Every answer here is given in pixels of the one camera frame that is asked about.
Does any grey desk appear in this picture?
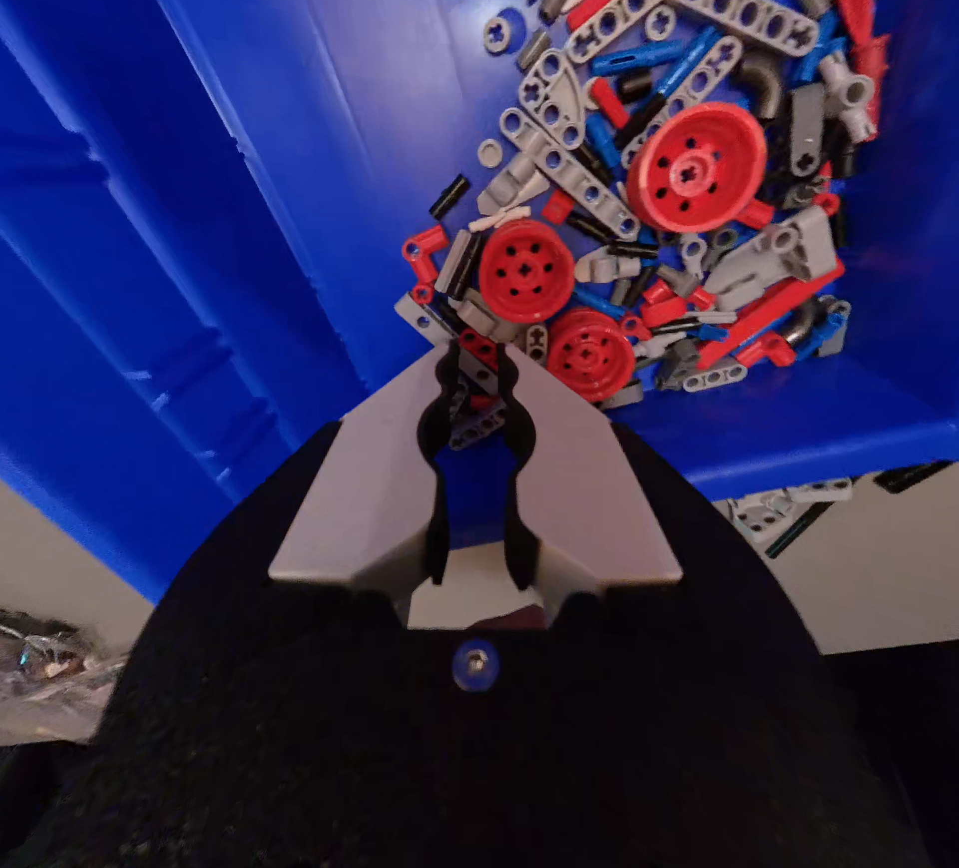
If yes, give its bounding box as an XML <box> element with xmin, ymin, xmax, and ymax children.
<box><xmin>0</xmin><ymin>462</ymin><xmax>959</xmax><ymax>659</ymax></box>

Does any blue plastic storage bin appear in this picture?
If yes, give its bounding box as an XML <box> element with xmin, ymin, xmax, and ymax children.
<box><xmin>0</xmin><ymin>0</ymin><xmax>959</xmax><ymax>603</ymax></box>

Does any red toy wheel hub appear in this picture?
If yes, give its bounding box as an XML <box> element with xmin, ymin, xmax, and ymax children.
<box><xmin>477</xmin><ymin>219</ymin><xmax>577</xmax><ymax>323</ymax></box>
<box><xmin>627</xmin><ymin>101</ymin><xmax>770</xmax><ymax>234</ymax></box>
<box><xmin>544</xmin><ymin>307</ymin><xmax>637</xmax><ymax>405</ymax></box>

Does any pile of small building parts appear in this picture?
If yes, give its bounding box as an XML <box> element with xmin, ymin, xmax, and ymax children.
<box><xmin>393</xmin><ymin>0</ymin><xmax>894</xmax><ymax>451</ymax></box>

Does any clear plastic bag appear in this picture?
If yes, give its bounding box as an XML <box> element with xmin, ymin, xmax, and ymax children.
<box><xmin>0</xmin><ymin>604</ymin><xmax>130</xmax><ymax>746</ymax></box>

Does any black axle rod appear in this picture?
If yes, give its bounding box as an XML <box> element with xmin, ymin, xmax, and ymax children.
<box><xmin>764</xmin><ymin>501</ymin><xmax>834</xmax><ymax>559</ymax></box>

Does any grey perforated beam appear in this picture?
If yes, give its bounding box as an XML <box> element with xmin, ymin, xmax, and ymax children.
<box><xmin>395</xmin><ymin>291</ymin><xmax>505</xmax><ymax>451</ymax></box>

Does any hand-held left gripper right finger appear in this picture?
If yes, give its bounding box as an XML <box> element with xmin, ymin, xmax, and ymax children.
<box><xmin>496</xmin><ymin>342</ymin><xmax>684</xmax><ymax>623</ymax></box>

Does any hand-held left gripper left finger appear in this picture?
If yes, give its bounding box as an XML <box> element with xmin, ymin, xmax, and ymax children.
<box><xmin>267</xmin><ymin>342</ymin><xmax>460</xmax><ymax>627</ymax></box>

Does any small black part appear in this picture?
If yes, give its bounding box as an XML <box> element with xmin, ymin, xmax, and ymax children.
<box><xmin>872</xmin><ymin>461</ymin><xmax>957</xmax><ymax>495</ymax></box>

